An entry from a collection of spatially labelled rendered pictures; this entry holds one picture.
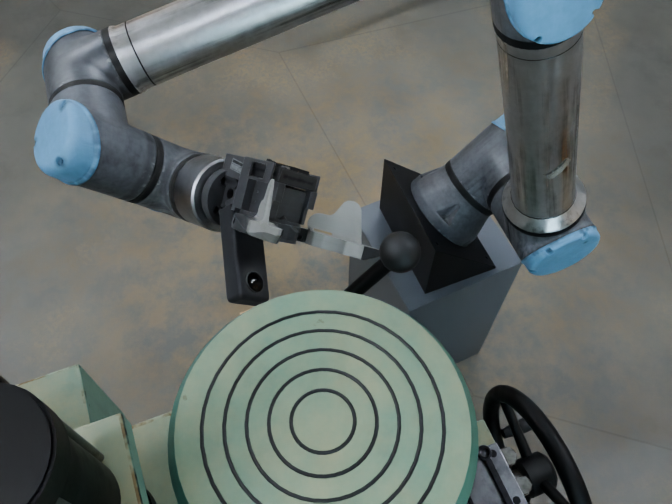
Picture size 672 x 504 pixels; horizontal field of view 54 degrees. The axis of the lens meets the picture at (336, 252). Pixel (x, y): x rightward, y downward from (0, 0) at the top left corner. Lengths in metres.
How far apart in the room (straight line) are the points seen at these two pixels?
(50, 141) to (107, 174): 0.07
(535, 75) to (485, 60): 1.89
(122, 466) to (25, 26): 2.89
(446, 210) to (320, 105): 1.26
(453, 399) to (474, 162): 1.04
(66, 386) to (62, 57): 0.44
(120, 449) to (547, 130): 0.80
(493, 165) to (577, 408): 0.94
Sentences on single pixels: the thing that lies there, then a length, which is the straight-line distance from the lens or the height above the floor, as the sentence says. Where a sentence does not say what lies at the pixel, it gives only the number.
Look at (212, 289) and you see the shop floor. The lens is 2.14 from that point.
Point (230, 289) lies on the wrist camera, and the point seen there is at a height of 1.22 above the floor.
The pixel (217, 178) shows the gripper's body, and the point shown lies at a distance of 0.78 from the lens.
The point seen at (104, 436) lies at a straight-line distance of 0.38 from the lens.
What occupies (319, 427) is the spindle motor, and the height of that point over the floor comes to 1.50.
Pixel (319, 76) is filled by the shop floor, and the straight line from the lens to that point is 2.69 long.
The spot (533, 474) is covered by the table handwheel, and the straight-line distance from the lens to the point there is 1.09.
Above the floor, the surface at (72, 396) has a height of 1.30.
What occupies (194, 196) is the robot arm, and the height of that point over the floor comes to 1.24.
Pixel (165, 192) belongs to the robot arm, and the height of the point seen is 1.21.
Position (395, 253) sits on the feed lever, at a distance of 0.53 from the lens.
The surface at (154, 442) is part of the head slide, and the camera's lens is 0.48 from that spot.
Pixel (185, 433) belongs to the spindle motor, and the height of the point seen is 1.50.
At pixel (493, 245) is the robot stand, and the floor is 0.55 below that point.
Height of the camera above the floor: 1.86
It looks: 59 degrees down
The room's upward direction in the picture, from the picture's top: straight up
